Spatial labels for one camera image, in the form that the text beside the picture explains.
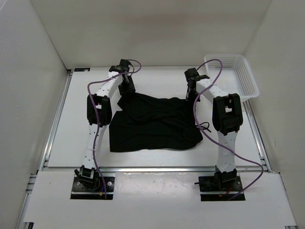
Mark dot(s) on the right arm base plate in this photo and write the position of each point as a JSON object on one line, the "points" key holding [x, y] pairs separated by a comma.
{"points": [[210, 191]]}

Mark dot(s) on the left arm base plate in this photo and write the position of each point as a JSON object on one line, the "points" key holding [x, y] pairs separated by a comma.
{"points": [[80, 191]]}

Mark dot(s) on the white plastic basket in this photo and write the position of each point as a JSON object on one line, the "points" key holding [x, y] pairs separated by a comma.
{"points": [[236, 75]]}

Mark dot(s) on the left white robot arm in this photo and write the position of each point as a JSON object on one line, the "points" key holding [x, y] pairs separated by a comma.
{"points": [[99, 115]]}

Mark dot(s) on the dark label sticker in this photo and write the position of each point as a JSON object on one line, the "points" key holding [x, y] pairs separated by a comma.
{"points": [[81, 69]]}

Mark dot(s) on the aluminium front rail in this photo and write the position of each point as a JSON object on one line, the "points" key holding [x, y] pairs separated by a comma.
{"points": [[155, 169]]}

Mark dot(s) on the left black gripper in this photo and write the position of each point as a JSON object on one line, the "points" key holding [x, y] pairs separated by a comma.
{"points": [[130, 88]]}

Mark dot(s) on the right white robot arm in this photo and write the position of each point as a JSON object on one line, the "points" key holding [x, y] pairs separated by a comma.
{"points": [[227, 117]]}

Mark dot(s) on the black shorts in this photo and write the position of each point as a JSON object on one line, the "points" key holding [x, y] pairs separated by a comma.
{"points": [[146, 122]]}

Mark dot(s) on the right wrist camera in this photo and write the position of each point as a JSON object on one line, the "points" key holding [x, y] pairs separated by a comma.
{"points": [[191, 73]]}

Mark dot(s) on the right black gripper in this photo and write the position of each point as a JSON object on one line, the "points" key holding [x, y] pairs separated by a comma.
{"points": [[192, 100]]}

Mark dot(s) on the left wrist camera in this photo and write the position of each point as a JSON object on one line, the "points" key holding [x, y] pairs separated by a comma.
{"points": [[124, 66]]}

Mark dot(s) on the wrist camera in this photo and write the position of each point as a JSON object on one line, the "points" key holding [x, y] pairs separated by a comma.
{"points": [[124, 66], [191, 73]]}

